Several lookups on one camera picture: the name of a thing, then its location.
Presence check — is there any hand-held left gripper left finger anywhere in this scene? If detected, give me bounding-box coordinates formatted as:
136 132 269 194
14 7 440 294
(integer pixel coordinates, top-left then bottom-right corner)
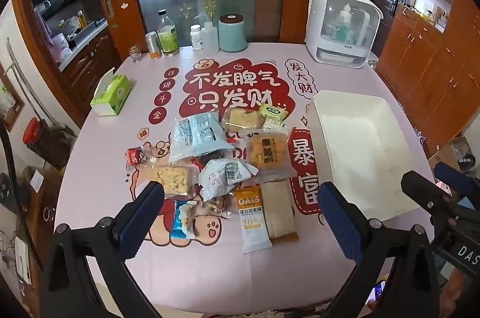
43 181 166 318

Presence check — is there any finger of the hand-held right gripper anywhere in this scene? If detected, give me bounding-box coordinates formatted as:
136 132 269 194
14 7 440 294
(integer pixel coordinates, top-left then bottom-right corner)
434 162 480 199
400 170 452 215

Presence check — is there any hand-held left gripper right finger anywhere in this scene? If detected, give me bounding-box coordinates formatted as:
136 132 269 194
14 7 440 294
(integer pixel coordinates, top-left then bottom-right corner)
318 181 439 318

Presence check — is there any small blue snack packet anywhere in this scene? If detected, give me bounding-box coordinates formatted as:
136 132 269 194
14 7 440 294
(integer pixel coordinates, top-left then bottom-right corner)
169 200 198 241

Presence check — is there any clear packet of pale puffs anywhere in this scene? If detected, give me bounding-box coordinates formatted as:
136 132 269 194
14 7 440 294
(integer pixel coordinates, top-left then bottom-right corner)
136 163 200 199

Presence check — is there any long beige wafer packet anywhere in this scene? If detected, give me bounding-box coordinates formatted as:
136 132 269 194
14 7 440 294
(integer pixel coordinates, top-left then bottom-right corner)
260 180 299 242

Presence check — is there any clear packet of red candy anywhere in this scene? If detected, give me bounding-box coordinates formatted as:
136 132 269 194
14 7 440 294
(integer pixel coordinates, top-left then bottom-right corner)
125 144 157 167

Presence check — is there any red-brown snack packet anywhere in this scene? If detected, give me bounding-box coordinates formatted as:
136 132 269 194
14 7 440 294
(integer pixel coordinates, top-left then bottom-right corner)
194 192 234 220

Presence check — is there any white plastic bin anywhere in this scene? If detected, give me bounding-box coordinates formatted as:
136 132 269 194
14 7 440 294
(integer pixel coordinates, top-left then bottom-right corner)
307 90 432 226

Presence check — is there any white and orange oat bar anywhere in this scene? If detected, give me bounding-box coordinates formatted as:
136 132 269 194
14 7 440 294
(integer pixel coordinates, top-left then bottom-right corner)
234 186 273 255

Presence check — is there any silver snack packet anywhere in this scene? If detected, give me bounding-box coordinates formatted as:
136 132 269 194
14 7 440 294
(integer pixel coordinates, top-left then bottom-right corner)
198 158 260 203

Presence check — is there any dark brown snack packet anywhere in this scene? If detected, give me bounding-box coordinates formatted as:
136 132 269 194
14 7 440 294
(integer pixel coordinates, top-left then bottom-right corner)
200 151 231 165

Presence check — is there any orange egg yolk pastry packet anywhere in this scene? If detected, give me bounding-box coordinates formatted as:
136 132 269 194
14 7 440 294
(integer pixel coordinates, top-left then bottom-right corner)
245 128 298 180

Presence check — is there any large light blue snack packet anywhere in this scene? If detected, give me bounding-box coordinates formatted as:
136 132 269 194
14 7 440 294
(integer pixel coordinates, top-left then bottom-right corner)
169 111 235 164

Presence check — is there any small green snack packet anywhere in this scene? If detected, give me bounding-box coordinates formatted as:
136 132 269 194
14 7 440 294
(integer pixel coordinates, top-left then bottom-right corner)
259 104 288 123

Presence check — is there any clear packet of yellow cake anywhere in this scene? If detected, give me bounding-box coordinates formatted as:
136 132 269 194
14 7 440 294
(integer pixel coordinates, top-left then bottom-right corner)
220 107 262 133

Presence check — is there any cardboard box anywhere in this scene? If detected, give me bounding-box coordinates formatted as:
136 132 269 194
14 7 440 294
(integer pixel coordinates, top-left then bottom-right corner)
427 136 480 183

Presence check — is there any phone with lit screen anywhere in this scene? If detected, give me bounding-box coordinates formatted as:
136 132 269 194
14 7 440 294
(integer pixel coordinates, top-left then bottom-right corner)
365 280 387 305

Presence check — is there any wooden cabinet with shelves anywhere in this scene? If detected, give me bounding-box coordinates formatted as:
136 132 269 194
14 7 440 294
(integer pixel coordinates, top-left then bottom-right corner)
375 0 480 157

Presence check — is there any green tissue box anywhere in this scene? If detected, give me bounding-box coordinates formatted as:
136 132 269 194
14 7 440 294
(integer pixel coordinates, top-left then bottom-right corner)
89 67 134 117

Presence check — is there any white router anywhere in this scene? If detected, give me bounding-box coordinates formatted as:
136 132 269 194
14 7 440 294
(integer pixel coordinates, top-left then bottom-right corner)
15 239 32 285

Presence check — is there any dark jar with red lid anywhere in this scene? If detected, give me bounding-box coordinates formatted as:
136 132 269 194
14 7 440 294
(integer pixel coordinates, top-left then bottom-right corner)
22 117 76 168

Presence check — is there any kitchen counter with cabinets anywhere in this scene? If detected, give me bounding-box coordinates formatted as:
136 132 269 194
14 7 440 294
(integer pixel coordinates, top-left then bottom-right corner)
11 0 121 123

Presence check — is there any metal can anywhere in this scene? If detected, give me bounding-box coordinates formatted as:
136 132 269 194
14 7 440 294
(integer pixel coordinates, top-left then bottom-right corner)
145 32 163 59

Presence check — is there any wooden framed picture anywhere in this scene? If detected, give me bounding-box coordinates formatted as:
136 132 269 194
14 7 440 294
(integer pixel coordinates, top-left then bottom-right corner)
0 66 25 133

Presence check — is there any long metal rod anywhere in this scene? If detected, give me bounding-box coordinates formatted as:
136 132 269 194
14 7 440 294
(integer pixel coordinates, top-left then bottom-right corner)
7 38 49 123

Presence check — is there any white pill bottle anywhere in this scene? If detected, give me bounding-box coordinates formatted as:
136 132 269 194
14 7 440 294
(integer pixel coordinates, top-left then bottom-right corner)
190 24 204 51

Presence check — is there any white plastic bottle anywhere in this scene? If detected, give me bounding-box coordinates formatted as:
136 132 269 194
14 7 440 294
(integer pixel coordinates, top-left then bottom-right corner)
202 21 220 53

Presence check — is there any white bottle sterilizer appliance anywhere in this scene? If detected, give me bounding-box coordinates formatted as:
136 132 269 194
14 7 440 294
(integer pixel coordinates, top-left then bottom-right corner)
304 0 384 69

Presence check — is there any teal canister with brown lid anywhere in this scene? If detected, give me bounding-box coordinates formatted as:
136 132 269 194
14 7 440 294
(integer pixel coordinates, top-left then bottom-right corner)
218 14 248 53

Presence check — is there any black cable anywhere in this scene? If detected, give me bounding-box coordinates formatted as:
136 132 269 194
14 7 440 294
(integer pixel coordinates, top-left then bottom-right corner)
0 123 42 266

